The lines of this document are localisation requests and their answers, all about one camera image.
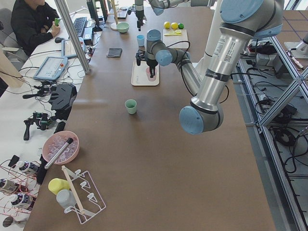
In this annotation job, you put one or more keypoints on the grey folded cloth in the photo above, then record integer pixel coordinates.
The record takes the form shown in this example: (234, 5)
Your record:
(114, 52)

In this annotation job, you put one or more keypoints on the black keyboard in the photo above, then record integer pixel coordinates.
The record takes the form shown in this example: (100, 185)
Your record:
(79, 25)

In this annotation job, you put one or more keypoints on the whole lemon outer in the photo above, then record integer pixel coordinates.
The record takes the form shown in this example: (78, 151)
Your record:
(167, 25)

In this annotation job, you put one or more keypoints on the green lime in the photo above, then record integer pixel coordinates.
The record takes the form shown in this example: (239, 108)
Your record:
(181, 26)

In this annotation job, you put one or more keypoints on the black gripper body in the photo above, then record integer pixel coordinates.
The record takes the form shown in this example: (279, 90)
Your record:
(151, 63)
(139, 14)

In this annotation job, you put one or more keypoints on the wooden cup stand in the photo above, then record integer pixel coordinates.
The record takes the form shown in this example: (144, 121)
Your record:
(114, 25)

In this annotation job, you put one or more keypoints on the seated person in black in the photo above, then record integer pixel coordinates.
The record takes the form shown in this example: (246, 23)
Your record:
(33, 23)

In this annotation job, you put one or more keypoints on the grey cup on rack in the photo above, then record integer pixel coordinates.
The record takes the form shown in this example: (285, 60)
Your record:
(65, 198)

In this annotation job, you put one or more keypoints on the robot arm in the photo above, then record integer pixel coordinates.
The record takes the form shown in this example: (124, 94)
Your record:
(238, 22)
(158, 7)

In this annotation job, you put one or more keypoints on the pink bowl with ice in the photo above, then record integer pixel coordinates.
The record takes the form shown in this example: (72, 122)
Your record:
(54, 143)

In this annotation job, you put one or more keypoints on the wooden cutting board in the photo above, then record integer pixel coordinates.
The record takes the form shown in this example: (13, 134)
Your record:
(176, 42)

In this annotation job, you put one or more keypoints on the whole lemon near lime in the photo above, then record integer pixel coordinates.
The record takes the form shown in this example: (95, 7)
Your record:
(174, 25)

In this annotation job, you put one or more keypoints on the beige rabbit tray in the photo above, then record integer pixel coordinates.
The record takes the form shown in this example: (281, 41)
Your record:
(141, 77)

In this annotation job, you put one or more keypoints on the metal muddler black tip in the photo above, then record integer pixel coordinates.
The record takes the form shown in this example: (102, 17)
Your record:
(57, 155)

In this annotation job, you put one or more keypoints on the blue teach pendant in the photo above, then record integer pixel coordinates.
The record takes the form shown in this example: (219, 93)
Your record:
(51, 68)

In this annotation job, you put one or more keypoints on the black monitor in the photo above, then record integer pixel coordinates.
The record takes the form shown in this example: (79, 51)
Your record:
(93, 13)

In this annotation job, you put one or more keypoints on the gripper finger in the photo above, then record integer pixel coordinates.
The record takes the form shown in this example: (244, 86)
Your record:
(139, 25)
(152, 71)

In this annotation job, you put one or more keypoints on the aluminium frame post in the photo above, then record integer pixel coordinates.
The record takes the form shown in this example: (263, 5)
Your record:
(64, 12)

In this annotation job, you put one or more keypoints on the white wire rack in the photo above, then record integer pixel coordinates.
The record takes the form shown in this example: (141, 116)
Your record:
(89, 202)

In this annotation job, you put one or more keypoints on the yellow cup on rack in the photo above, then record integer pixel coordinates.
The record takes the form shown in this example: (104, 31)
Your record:
(55, 185)

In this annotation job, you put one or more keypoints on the blue cup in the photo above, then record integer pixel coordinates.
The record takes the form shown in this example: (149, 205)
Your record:
(140, 40)

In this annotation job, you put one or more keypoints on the green cup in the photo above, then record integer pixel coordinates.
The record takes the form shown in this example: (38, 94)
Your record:
(131, 106)

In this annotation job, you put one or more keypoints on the green bowl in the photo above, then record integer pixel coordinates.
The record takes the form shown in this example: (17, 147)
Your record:
(122, 27)

